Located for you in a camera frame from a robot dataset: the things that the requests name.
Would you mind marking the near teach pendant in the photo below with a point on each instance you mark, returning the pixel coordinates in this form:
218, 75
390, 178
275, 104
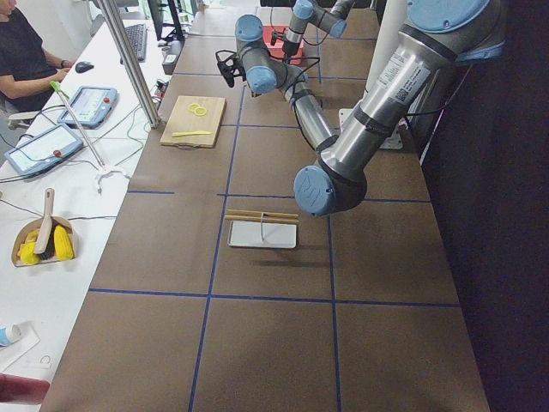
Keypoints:
44, 151

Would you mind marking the black computer mouse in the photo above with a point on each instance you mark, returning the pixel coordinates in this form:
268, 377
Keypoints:
82, 67

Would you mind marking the aluminium frame post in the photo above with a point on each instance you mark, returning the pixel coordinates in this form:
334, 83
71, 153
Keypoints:
115, 24

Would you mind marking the black keyboard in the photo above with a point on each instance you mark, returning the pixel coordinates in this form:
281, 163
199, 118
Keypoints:
138, 35

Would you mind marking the white blue tube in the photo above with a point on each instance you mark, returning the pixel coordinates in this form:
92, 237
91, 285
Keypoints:
9, 335

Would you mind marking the far teach pendant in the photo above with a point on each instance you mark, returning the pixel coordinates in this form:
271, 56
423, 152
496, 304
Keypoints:
93, 105

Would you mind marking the red cylinder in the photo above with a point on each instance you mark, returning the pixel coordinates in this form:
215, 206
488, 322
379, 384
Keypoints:
21, 390

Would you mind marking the bamboo cutting board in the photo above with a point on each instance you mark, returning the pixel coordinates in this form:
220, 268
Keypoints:
182, 119

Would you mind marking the white tray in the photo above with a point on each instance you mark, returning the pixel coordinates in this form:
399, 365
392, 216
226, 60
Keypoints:
262, 235

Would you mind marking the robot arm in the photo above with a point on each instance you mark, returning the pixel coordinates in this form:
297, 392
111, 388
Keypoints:
433, 35
333, 22

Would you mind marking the yellow plastic knife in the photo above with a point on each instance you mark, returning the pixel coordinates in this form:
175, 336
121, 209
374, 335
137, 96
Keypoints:
192, 133

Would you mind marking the wooden dustpan with brush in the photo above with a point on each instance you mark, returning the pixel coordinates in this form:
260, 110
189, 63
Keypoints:
45, 240

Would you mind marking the lemon slice near edge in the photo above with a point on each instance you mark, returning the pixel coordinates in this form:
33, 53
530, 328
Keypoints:
200, 111

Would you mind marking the red box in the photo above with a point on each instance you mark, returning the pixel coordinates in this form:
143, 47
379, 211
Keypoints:
274, 38

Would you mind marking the teach pendant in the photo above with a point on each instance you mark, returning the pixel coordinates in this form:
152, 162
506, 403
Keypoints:
44, 151
93, 105

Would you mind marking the person in black shirt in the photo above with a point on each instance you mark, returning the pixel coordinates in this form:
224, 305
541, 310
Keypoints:
27, 68

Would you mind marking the long reach grabber tool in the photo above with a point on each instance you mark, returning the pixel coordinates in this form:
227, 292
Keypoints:
103, 169

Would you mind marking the bamboo towel rack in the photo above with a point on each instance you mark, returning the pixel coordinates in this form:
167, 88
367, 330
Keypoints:
260, 216

